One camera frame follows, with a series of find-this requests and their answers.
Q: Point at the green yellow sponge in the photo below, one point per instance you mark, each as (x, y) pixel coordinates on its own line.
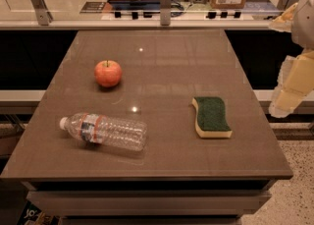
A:
(210, 118)

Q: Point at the clear plastic water bottle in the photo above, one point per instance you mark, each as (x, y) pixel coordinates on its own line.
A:
(100, 129)

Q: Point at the middle metal rail bracket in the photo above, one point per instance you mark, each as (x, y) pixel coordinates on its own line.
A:
(165, 12)

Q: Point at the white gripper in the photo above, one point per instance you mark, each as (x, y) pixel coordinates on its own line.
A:
(304, 23)

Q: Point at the left metal rail bracket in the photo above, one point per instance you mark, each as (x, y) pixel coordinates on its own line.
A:
(44, 18)

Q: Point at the grey table drawer front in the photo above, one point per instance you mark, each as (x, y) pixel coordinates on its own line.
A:
(142, 203)

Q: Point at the red apple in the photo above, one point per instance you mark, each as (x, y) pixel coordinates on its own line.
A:
(108, 73)

